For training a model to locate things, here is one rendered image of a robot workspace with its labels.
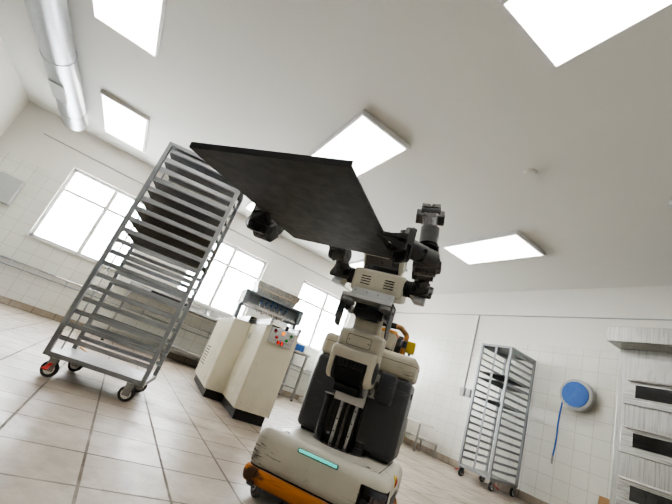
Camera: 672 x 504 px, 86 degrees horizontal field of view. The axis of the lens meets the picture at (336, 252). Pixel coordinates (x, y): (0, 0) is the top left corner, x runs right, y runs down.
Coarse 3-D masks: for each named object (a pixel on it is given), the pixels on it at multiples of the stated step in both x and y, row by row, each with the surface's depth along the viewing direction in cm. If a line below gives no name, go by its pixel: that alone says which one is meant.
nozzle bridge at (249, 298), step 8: (240, 296) 421; (248, 296) 400; (256, 296) 412; (264, 296) 408; (240, 304) 405; (248, 304) 402; (256, 304) 411; (280, 304) 415; (264, 312) 419; (272, 312) 412; (280, 312) 421; (288, 312) 425; (296, 312) 429; (288, 320) 419; (296, 320) 421
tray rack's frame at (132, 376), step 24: (168, 144) 282; (144, 192) 269; (240, 192) 321; (96, 264) 248; (120, 264) 293; (72, 312) 238; (96, 312) 280; (48, 360) 227; (72, 360) 231; (96, 360) 255
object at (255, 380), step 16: (256, 336) 351; (240, 352) 380; (256, 352) 327; (272, 352) 333; (288, 352) 339; (240, 368) 350; (256, 368) 324; (272, 368) 330; (240, 384) 324; (256, 384) 322; (272, 384) 328; (224, 400) 362; (240, 400) 314; (256, 400) 320; (272, 400) 326; (240, 416) 315; (256, 416) 320
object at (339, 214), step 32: (224, 160) 83; (256, 160) 78; (288, 160) 73; (320, 160) 70; (256, 192) 98; (288, 192) 91; (320, 192) 84; (352, 192) 78; (288, 224) 120; (320, 224) 109; (352, 224) 100; (384, 256) 122
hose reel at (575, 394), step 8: (568, 384) 479; (576, 384) 472; (584, 384) 465; (560, 392) 484; (568, 392) 475; (576, 392) 467; (584, 392) 460; (592, 392) 456; (568, 400) 471; (576, 400) 463; (584, 400) 456; (592, 400) 452; (560, 408) 478; (576, 408) 461; (584, 408) 454; (552, 456) 460
